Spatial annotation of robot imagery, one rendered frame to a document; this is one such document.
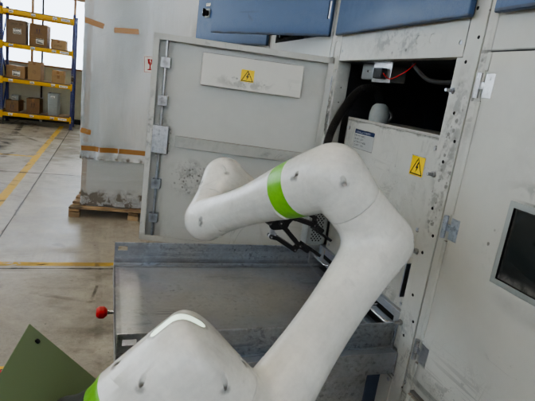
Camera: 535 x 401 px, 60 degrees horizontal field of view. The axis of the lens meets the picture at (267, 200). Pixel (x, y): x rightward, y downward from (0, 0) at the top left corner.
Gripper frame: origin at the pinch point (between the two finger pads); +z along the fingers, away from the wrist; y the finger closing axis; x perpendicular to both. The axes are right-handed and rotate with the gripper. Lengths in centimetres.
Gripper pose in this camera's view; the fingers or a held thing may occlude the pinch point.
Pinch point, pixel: (316, 242)
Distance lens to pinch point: 137.9
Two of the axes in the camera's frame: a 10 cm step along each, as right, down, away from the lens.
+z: 7.5, 5.2, 4.1
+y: -5.9, 8.1, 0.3
